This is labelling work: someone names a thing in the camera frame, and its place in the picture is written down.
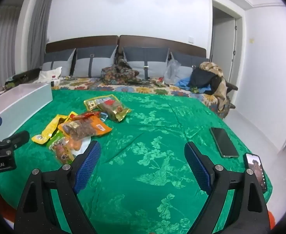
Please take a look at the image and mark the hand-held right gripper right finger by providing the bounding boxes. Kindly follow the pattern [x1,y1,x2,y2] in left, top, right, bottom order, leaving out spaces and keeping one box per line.
[184,141,271,234]

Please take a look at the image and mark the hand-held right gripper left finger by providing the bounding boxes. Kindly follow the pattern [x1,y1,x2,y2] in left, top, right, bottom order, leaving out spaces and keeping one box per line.
[14,140,102,234]

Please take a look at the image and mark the white storage box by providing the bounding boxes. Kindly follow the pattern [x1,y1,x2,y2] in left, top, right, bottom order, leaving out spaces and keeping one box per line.
[0,82,54,142]

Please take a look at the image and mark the yellow packet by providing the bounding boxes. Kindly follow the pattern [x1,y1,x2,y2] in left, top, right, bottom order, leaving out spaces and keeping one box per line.
[32,112,78,144]

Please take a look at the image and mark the green sausage packet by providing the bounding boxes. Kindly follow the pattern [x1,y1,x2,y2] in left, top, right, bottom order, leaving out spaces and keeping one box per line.
[46,133,81,165]

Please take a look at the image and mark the orange nut packet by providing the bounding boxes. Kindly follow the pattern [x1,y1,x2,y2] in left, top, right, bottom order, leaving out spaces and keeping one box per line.
[58,116,113,142]

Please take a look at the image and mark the gold foil packet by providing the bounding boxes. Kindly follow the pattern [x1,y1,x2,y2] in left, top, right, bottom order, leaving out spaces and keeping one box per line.
[97,101,132,122]

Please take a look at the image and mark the black smartphone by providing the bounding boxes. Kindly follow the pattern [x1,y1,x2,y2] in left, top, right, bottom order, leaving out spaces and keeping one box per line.
[210,127,239,158]

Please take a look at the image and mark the dark bedside furniture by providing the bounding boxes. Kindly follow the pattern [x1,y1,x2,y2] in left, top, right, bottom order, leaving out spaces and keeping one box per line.
[5,68,42,84]

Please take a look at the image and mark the smartphone with lit screen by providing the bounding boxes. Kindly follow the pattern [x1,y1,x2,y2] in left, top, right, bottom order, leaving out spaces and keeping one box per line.
[244,153,267,192]

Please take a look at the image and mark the green patterned blanket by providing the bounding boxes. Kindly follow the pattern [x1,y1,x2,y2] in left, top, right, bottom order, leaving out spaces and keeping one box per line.
[0,89,273,234]

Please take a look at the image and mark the white plastic bag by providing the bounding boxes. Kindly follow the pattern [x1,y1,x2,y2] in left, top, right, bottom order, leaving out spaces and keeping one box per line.
[37,66,62,83]

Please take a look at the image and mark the sheer striped curtain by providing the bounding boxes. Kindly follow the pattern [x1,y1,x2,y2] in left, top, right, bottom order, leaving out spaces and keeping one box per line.
[0,10,24,83]

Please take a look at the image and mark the grey two-tone pillow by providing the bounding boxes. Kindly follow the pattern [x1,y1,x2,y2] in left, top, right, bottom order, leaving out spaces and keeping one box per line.
[41,48,76,76]
[168,52,210,83]
[122,46,170,80]
[73,45,118,78]

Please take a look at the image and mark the blue cloth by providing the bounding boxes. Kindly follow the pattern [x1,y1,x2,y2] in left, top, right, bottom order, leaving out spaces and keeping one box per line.
[173,77,213,94]

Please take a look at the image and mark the floral bedsheet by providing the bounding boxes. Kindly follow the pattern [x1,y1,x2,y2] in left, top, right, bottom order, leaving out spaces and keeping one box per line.
[0,77,231,120]

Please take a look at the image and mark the dark chair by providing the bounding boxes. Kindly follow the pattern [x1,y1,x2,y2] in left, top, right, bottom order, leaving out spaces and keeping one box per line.
[224,82,238,110]

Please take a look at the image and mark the black bag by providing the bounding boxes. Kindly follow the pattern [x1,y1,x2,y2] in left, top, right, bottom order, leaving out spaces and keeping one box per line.
[189,67,222,95]

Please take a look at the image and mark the small colourful wrapper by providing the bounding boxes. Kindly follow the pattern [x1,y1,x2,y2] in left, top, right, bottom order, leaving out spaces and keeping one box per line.
[156,77,170,87]

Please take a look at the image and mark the dark floral cloth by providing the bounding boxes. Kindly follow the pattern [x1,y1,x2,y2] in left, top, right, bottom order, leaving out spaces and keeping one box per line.
[101,58,146,86]

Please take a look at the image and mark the clear plastic bag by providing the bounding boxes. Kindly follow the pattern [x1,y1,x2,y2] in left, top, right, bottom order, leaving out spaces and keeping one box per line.
[164,54,182,85]

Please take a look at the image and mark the pile of clothes on chair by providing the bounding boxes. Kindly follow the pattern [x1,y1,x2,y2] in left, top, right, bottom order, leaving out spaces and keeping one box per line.
[199,62,231,111]

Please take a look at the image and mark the grey curtain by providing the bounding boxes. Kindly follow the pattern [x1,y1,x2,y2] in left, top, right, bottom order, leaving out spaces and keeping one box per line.
[27,0,56,71]

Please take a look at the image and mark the brown headboard panel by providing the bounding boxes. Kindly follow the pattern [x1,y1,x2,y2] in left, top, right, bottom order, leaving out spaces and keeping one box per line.
[119,35,207,58]
[46,35,119,53]

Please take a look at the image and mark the white door frame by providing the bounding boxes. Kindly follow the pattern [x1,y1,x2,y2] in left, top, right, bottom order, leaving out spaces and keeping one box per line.
[210,0,244,103]

